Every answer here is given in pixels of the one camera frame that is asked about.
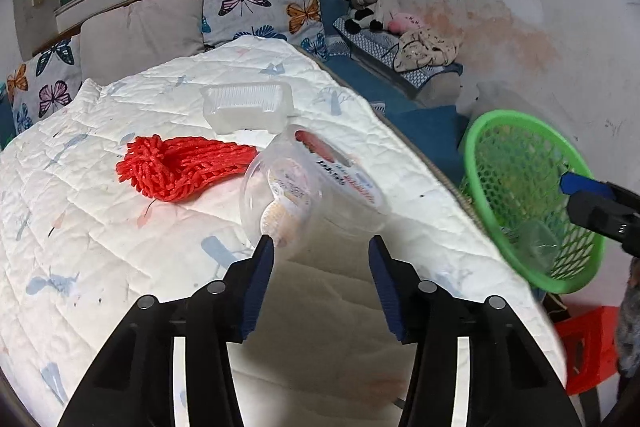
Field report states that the clear labelled plastic cup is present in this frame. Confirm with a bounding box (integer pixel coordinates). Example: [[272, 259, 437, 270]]
[[240, 124, 391, 263]]

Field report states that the clear plastic box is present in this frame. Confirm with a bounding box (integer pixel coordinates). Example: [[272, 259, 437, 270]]
[[200, 80, 296, 135]]

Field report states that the beige pillow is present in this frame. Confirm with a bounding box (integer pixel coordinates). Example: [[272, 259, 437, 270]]
[[80, 0, 206, 85]]

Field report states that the white quilted blanket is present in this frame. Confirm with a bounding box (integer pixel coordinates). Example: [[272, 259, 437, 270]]
[[0, 38, 568, 427]]

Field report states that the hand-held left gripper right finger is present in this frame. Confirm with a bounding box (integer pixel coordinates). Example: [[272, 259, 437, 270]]
[[368, 234, 583, 427]]

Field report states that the pink plush toy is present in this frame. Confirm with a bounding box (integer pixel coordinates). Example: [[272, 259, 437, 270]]
[[387, 12, 431, 34]]

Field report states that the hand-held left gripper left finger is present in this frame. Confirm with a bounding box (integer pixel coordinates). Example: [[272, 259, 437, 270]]
[[57, 234, 276, 427]]

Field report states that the blue sofa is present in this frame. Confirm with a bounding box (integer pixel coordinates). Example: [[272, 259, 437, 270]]
[[0, 0, 471, 188]]

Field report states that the butterfly print pillow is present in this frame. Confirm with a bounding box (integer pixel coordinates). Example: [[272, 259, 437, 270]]
[[201, 0, 331, 62], [0, 34, 83, 142]]

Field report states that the green plastic basket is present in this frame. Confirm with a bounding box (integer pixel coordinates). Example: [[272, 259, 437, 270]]
[[459, 109, 606, 294]]

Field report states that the black white cow plush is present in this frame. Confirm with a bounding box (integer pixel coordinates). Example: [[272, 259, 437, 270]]
[[345, 0, 401, 35]]

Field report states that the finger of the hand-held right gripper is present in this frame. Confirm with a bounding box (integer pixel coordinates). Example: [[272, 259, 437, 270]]
[[560, 172, 640, 208], [566, 191, 640, 255]]

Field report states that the grey blue cloth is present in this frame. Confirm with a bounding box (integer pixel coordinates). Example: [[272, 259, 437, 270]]
[[615, 257, 640, 378]]

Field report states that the spotted beige cloth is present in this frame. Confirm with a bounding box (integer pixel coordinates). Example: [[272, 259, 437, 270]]
[[392, 27, 466, 72]]

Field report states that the blue patterned mat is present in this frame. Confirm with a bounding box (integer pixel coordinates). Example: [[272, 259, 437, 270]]
[[332, 17, 463, 88]]

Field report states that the red mesh net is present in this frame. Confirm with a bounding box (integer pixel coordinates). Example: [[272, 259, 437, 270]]
[[116, 134, 259, 202]]

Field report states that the red plastic stool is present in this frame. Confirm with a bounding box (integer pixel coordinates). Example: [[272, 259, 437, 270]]
[[555, 306, 621, 395]]

